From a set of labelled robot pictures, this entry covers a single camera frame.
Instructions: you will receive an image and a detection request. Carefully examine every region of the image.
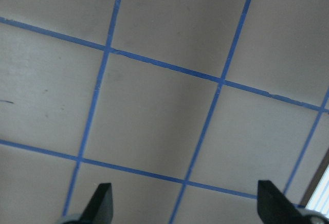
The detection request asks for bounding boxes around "brown paper table cover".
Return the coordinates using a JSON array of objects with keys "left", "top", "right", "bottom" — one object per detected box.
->
[{"left": 1, "top": 0, "right": 328, "bottom": 223}]

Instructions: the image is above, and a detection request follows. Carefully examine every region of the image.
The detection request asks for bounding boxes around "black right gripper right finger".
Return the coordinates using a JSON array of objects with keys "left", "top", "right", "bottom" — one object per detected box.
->
[{"left": 257, "top": 180, "right": 304, "bottom": 224}]

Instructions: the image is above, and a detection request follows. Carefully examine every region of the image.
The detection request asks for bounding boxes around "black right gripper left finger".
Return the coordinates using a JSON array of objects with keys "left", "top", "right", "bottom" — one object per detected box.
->
[{"left": 78, "top": 183, "right": 114, "bottom": 224}]

